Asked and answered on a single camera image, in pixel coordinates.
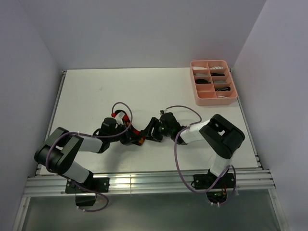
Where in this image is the pink compartment organizer tray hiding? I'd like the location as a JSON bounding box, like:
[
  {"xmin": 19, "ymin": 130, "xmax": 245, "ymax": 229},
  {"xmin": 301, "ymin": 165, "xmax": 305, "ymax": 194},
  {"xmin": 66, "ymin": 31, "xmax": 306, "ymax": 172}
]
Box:
[{"xmin": 190, "ymin": 60, "xmax": 238, "ymax": 106}]

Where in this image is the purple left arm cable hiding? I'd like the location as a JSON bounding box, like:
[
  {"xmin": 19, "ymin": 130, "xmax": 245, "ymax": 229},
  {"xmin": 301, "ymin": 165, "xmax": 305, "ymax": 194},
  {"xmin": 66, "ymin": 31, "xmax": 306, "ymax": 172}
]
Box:
[{"xmin": 45, "ymin": 102, "xmax": 133, "ymax": 212}]

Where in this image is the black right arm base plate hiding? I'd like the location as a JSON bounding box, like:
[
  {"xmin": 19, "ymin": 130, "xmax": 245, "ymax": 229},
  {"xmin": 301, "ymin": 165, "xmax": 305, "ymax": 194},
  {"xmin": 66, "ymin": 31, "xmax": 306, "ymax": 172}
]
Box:
[{"xmin": 192, "ymin": 172, "xmax": 238, "ymax": 191}]

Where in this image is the black white-striped sock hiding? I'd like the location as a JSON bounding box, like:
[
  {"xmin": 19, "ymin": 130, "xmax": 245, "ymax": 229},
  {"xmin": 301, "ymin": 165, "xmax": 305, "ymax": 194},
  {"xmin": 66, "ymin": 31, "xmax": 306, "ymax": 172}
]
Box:
[{"xmin": 215, "ymin": 87, "xmax": 231, "ymax": 91}]

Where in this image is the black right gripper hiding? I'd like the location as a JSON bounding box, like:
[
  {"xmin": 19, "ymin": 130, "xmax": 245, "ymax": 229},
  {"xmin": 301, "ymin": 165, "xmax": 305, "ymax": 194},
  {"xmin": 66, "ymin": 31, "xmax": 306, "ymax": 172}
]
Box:
[{"xmin": 140, "ymin": 116, "xmax": 173, "ymax": 142}]

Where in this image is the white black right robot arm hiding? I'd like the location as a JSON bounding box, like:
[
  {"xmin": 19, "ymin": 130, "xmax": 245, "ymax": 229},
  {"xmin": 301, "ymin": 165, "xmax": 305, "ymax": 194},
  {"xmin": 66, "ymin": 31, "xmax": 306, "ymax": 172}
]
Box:
[{"xmin": 140, "ymin": 112, "xmax": 245, "ymax": 188}]

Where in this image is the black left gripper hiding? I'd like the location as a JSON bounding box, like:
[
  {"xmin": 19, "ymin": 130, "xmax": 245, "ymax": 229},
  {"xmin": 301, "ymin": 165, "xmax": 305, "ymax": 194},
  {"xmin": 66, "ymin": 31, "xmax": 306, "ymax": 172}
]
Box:
[{"xmin": 108, "ymin": 122, "xmax": 141, "ymax": 145}]

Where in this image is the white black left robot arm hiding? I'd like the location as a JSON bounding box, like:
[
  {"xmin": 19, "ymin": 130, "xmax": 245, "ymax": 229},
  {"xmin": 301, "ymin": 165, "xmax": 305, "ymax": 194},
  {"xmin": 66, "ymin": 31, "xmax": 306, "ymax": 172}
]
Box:
[{"xmin": 34, "ymin": 113, "xmax": 131, "ymax": 192}]

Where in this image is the grey rolled sock in tray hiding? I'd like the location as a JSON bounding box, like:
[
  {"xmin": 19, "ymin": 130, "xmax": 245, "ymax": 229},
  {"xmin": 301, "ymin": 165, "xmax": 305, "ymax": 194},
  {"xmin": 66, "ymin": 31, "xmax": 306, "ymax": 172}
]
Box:
[{"xmin": 213, "ymin": 80, "xmax": 228, "ymax": 84}]

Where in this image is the white rolled sock in tray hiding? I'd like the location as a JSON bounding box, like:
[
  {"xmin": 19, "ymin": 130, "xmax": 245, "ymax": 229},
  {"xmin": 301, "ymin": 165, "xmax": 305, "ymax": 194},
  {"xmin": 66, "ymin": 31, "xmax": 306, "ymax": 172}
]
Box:
[{"xmin": 192, "ymin": 66, "xmax": 208, "ymax": 71}]

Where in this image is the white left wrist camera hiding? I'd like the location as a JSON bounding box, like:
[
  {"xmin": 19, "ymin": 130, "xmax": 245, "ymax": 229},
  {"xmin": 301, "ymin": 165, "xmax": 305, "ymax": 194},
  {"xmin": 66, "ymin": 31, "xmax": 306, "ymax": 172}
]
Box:
[{"xmin": 111, "ymin": 111, "xmax": 128, "ymax": 125}]

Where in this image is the black rolled sock in tray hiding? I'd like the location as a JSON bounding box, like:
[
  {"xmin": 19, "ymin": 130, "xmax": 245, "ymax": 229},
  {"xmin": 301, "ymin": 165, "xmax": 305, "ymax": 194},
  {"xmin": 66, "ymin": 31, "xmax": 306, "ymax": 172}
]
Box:
[{"xmin": 195, "ymin": 78, "xmax": 211, "ymax": 84}]

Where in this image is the black orange argyle sock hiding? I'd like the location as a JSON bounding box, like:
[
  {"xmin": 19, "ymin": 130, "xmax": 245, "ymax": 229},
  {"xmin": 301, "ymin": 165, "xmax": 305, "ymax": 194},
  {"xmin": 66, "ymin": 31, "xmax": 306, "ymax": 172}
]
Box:
[{"xmin": 114, "ymin": 110, "xmax": 145, "ymax": 146}]

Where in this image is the striped white sock in tray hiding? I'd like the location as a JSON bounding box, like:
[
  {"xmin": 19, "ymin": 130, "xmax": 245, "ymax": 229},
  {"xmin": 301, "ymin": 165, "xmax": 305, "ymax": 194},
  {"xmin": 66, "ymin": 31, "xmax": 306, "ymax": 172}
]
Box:
[{"xmin": 209, "ymin": 65, "xmax": 224, "ymax": 70}]

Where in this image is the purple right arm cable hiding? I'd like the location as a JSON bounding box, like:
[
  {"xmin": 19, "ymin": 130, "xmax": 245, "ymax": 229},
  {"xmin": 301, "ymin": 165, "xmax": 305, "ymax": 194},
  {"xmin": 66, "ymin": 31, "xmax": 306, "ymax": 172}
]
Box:
[{"xmin": 163, "ymin": 105, "xmax": 238, "ymax": 207}]

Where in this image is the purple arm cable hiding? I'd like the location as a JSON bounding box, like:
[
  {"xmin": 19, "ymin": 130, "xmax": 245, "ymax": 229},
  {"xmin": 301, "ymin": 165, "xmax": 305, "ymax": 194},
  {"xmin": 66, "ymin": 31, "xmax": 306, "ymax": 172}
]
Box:
[
  {"xmin": 45, "ymin": 102, "xmax": 133, "ymax": 212},
  {"xmin": 163, "ymin": 105, "xmax": 238, "ymax": 207}
]

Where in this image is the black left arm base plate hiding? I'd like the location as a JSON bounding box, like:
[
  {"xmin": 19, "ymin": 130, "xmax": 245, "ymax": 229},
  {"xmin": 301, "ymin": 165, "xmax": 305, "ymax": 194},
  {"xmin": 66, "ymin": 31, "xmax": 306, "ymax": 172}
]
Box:
[{"xmin": 65, "ymin": 177, "xmax": 110, "ymax": 194}]

